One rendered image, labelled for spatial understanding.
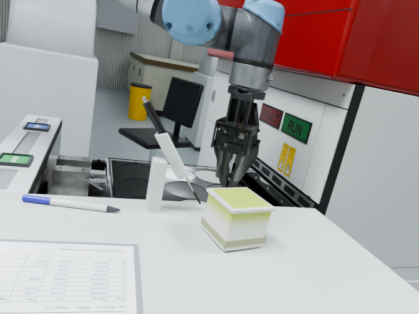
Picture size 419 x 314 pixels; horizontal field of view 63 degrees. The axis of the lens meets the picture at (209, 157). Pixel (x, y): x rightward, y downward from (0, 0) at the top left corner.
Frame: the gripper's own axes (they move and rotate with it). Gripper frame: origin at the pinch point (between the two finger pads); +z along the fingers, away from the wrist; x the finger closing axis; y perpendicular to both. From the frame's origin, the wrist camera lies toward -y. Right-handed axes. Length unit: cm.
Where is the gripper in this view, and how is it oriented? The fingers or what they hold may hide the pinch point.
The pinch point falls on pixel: (228, 184)
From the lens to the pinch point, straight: 72.3
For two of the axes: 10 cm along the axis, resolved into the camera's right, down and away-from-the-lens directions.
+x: 9.4, 2.5, -2.3
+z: -1.9, 9.4, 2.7
